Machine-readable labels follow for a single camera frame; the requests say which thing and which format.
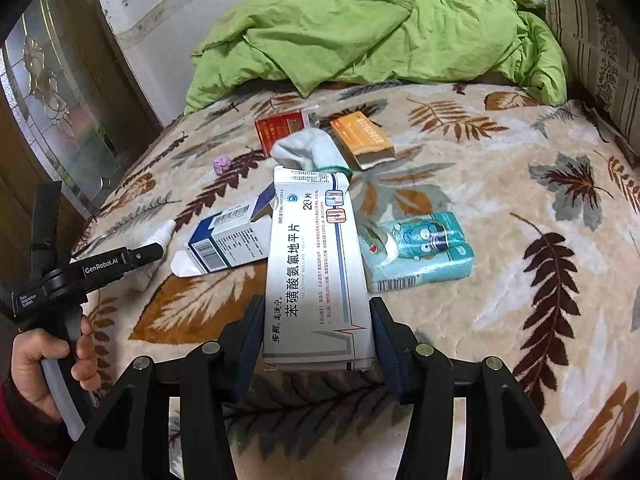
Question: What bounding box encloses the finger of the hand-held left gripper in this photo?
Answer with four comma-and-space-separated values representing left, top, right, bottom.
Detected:
127, 241, 165, 268
29, 181, 63, 281

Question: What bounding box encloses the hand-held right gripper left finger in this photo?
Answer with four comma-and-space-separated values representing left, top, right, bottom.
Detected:
59, 294, 266, 480

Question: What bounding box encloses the small red box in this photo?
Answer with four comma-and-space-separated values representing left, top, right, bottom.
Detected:
254, 110, 308, 158

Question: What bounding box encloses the orange medicine box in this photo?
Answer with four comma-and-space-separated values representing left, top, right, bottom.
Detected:
330, 112, 396, 171

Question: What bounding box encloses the white green-trimmed sock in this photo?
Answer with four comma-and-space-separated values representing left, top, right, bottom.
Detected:
270, 128, 353, 176

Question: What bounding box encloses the white ointment tube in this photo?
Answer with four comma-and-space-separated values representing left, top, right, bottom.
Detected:
131, 219, 177, 291

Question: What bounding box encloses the teal cartoon tissue pack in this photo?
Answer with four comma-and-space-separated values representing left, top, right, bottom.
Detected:
357, 211, 473, 295

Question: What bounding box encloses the long white medicine box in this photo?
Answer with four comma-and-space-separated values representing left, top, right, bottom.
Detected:
263, 165, 376, 373

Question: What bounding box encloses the striped floral cushion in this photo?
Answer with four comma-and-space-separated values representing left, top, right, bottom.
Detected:
545, 0, 640, 161

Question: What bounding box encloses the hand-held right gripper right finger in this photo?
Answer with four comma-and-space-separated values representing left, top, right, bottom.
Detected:
369, 296, 576, 480

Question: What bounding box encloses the green quilt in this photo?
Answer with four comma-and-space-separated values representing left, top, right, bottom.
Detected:
184, 0, 571, 116

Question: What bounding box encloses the wooden door with glass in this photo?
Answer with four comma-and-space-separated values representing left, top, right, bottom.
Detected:
0, 0, 166, 321

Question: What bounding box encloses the blue and white box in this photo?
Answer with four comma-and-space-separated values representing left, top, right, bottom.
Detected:
171, 195, 277, 277

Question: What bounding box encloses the leaf print blanket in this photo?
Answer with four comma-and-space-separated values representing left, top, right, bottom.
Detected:
70, 80, 640, 480

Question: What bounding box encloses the person's left forearm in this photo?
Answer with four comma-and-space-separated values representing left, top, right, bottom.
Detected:
0, 375, 76, 480

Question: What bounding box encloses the person's left hand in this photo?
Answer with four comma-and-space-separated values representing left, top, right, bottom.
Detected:
11, 315, 101, 423

